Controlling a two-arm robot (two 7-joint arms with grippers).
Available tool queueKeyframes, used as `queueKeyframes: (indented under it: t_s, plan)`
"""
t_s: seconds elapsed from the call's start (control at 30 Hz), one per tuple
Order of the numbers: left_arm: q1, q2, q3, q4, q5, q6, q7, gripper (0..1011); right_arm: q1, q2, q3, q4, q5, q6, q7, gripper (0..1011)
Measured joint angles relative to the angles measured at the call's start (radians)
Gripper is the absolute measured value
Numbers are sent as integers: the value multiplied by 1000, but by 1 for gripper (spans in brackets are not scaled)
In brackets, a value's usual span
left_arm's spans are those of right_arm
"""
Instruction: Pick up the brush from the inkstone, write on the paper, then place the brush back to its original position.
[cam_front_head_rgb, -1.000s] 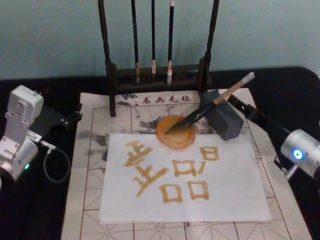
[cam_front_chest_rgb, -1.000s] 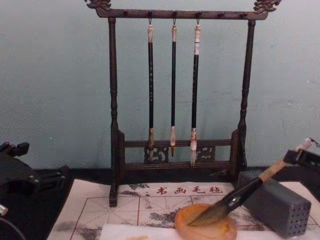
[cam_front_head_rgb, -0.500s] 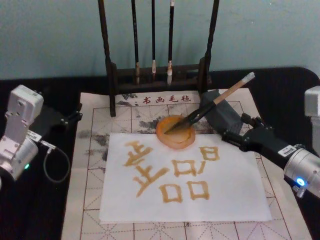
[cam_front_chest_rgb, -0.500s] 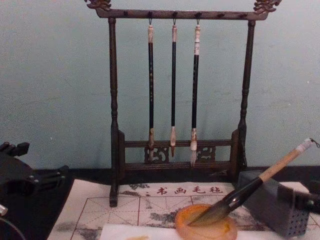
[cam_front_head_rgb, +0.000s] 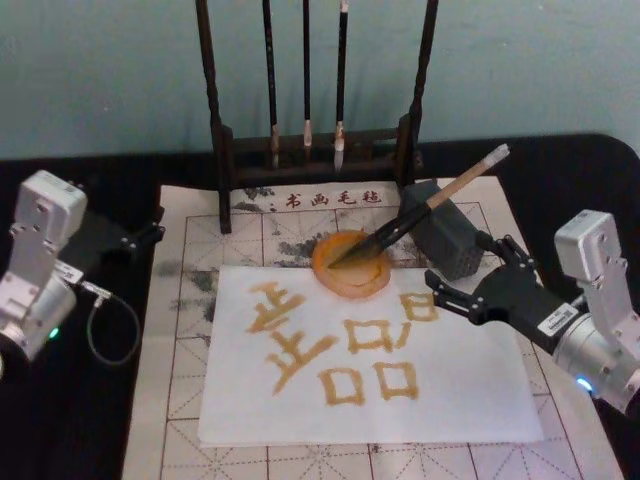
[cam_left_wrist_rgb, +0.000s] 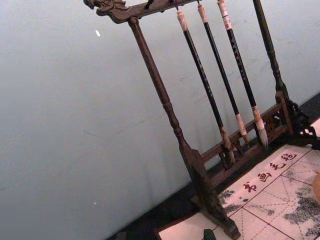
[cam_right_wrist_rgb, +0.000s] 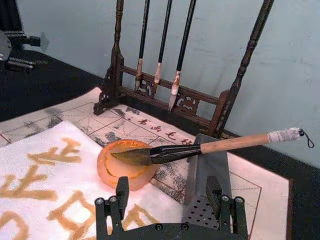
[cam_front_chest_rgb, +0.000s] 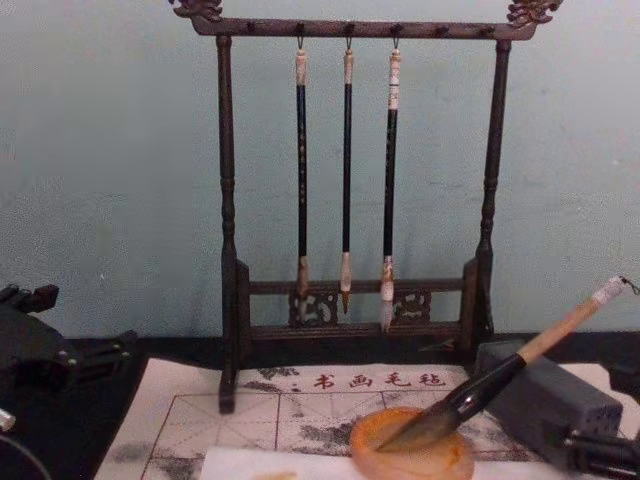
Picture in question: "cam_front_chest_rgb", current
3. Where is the black table cloth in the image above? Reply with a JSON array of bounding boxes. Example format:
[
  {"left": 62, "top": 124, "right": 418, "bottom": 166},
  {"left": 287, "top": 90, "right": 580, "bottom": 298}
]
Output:
[{"left": 0, "top": 330, "right": 640, "bottom": 480}]

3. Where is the amber round ink dish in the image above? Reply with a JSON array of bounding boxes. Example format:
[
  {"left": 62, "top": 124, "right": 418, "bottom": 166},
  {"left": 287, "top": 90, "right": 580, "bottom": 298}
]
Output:
[{"left": 348, "top": 406, "right": 476, "bottom": 480}]

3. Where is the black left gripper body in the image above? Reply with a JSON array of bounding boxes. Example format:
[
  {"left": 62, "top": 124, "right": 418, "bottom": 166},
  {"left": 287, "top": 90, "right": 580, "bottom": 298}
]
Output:
[{"left": 0, "top": 298, "right": 82, "bottom": 401}]

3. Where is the large tan and black brush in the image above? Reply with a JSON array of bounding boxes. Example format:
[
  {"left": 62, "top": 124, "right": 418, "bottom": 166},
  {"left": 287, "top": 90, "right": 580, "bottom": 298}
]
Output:
[{"left": 376, "top": 276, "right": 640, "bottom": 452}]

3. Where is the black brush, long white cap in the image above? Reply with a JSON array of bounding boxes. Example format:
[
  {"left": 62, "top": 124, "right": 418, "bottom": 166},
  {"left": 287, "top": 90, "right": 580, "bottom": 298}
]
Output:
[{"left": 378, "top": 34, "right": 404, "bottom": 335}]

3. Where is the dark carved wooden brush rack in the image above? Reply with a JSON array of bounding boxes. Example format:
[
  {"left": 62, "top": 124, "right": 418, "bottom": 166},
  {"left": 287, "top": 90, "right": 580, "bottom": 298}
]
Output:
[{"left": 168, "top": 0, "right": 565, "bottom": 416}]

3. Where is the black brush, dark mottled tuft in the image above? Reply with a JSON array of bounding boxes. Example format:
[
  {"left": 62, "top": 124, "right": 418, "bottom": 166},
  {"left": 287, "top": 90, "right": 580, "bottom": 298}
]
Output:
[{"left": 294, "top": 34, "right": 312, "bottom": 325}]

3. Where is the thin black brush, amber tip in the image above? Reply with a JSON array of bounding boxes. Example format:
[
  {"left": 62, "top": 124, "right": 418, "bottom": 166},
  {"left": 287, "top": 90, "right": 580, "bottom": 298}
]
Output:
[{"left": 340, "top": 34, "right": 356, "bottom": 316}]

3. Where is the white gridded felt mat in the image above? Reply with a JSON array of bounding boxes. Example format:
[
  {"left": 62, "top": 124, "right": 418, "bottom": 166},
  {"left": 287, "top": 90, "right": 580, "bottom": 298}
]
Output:
[{"left": 91, "top": 356, "right": 640, "bottom": 480}]

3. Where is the white paper sheet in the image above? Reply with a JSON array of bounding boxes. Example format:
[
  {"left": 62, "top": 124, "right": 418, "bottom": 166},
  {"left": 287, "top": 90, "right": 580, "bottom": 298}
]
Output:
[{"left": 198, "top": 443, "right": 581, "bottom": 480}]

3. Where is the grey stone paperweight block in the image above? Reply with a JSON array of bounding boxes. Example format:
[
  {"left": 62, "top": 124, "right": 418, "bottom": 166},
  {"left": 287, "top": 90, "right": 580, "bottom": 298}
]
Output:
[{"left": 473, "top": 339, "right": 625, "bottom": 470}]

